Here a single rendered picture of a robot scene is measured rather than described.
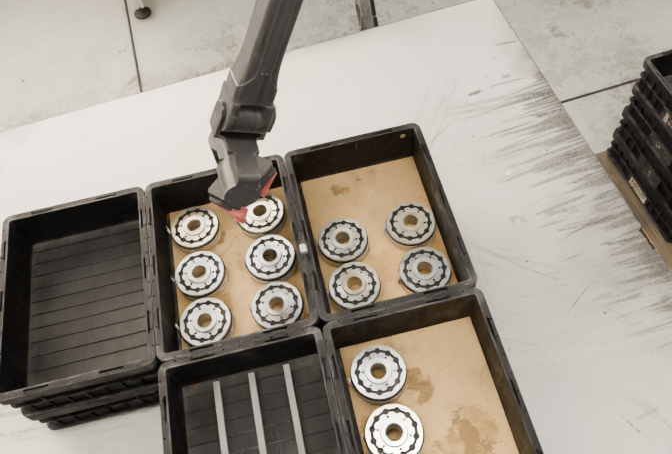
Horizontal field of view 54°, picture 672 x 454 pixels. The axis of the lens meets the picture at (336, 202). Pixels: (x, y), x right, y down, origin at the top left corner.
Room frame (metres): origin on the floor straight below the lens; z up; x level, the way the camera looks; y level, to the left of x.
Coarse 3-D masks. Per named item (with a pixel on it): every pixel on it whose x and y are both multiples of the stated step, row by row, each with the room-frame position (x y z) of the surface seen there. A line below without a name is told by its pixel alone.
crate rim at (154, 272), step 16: (272, 160) 0.84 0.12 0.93; (192, 176) 0.84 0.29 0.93; (208, 176) 0.83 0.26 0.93; (288, 192) 0.76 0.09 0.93; (288, 208) 0.72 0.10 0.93; (304, 256) 0.60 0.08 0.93; (304, 272) 0.57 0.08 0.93; (304, 288) 0.54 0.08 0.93; (160, 304) 0.55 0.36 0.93; (160, 320) 0.52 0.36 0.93; (304, 320) 0.47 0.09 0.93; (160, 336) 0.49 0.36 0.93; (240, 336) 0.46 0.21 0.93; (256, 336) 0.46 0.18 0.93; (160, 352) 0.46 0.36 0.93; (176, 352) 0.45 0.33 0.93; (192, 352) 0.45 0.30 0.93
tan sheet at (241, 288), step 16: (272, 192) 0.83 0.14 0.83; (224, 224) 0.77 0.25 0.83; (288, 224) 0.74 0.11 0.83; (224, 240) 0.73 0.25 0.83; (240, 240) 0.72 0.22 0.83; (288, 240) 0.70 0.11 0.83; (176, 256) 0.71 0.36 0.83; (224, 256) 0.69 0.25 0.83; (240, 256) 0.68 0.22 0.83; (240, 272) 0.65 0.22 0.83; (224, 288) 0.61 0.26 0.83; (240, 288) 0.61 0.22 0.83; (256, 288) 0.60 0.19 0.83; (240, 304) 0.57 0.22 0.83; (208, 320) 0.55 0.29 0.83; (240, 320) 0.54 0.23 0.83
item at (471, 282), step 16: (400, 128) 0.87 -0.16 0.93; (416, 128) 0.87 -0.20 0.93; (320, 144) 0.86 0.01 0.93; (336, 144) 0.86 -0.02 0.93; (288, 160) 0.84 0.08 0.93; (432, 160) 0.78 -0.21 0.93; (288, 176) 0.80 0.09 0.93; (432, 176) 0.74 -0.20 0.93; (448, 208) 0.66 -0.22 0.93; (304, 224) 0.67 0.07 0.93; (304, 240) 0.64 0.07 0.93; (464, 256) 0.55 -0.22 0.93; (320, 288) 0.53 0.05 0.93; (448, 288) 0.49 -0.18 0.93; (464, 288) 0.48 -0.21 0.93; (320, 304) 0.50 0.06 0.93; (368, 304) 0.48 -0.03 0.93; (384, 304) 0.48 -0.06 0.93; (400, 304) 0.47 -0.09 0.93; (320, 320) 0.48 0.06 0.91
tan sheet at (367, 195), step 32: (320, 192) 0.81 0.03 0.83; (352, 192) 0.80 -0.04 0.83; (384, 192) 0.78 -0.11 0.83; (416, 192) 0.77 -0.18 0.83; (320, 224) 0.73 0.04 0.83; (320, 256) 0.65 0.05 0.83; (384, 256) 0.63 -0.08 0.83; (448, 256) 0.60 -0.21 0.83; (352, 288) 0.57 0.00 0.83; (384, 288) 0.56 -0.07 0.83
